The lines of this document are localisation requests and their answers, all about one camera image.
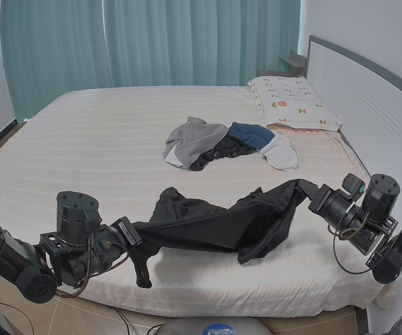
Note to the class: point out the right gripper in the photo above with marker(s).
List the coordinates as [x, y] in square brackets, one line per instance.
[333, 208]

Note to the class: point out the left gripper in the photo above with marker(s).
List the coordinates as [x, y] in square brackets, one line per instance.
[117, 243]

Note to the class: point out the black T-shirt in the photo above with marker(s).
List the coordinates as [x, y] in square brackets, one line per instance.
[215, 225]

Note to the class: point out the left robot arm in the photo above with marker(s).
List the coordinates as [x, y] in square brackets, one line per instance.
[12, 263]

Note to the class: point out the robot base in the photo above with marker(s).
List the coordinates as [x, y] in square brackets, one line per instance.
[187, 328]

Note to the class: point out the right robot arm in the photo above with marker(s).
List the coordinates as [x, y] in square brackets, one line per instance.
[382, 194]

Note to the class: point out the bed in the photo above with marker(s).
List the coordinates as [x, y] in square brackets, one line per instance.
[117, 152]

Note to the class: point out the pile of clothes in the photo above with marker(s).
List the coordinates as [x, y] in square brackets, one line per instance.
[194, 134]

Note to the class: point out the white printed pillow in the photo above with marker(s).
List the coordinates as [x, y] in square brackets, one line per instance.
[291, 99]

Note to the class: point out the grey bedside table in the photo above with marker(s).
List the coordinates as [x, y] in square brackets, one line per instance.
[297, 63]

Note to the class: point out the blue-green curtain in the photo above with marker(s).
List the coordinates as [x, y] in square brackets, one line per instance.
[204, 30]
[54, 47]

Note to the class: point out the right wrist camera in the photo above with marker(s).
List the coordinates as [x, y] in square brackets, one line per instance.
[352, 185]

